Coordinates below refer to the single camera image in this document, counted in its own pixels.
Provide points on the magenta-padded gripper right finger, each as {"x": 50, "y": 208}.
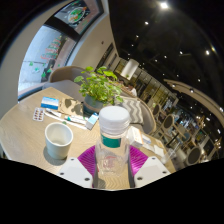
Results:
{"x": 151, "y": 171}

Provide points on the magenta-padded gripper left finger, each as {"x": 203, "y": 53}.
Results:
{"x": 75, "y": 171}

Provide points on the clear plastic bottle white cap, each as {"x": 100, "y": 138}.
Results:
{"x": 113, "y": 133}

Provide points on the white paper sheet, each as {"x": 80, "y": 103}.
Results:
{"x": 158, "y": 150}

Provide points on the clear drinking glass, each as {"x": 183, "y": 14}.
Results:
{"x": 168, "y": 156}

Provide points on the white ceramic cup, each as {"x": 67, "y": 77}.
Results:
{"x": 58, "y": 143}

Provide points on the grey curved sofa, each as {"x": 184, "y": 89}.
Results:
{"x": 150, "y": 120}

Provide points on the white teal tube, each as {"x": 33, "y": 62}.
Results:
{"x": 76, "y": 119}

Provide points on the group of round-backed chairs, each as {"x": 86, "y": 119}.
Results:
{"x": 168, "y": 121}

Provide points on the grey white chevron cushion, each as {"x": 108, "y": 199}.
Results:
{"x": 135, "y": 111}

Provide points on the blister pack of pills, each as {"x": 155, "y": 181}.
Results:
{"x": 38, "y": 114}

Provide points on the small blue white box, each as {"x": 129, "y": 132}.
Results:
{"x": 50, "y": 102}

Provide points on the green potted plant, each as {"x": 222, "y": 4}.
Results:
{"x": 98, "y": 88}

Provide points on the beige armchair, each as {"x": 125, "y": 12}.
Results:
{"x": 66, "y": 73}

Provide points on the window poster with round print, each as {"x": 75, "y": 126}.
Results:
{"x": 78, "y": 15}

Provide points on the group of ceiling lights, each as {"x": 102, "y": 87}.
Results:
{"x": 164, "y": 5}

